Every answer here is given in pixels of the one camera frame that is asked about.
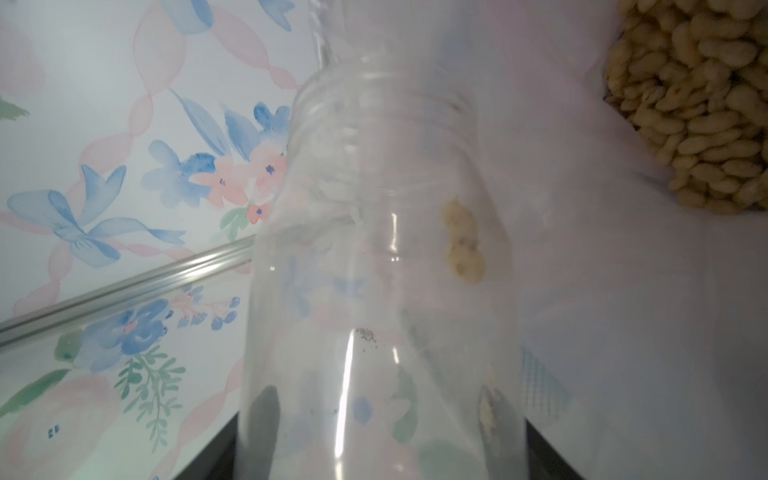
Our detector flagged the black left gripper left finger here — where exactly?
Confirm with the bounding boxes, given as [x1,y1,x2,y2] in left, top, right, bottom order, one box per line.
[175,385,281,479]

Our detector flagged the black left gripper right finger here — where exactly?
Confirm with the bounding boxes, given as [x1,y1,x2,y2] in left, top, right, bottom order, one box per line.
[478,385,582,480]

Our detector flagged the dumped peanuts in bin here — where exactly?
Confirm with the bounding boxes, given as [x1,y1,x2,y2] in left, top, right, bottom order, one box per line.
[603,0,767,214]

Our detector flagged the pink trash bag liner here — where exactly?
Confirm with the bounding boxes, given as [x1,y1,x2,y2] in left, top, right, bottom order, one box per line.
[309,1,767,479]

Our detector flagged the aluminium corner post left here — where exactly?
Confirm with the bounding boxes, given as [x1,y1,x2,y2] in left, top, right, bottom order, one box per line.
[1,236,255,353]

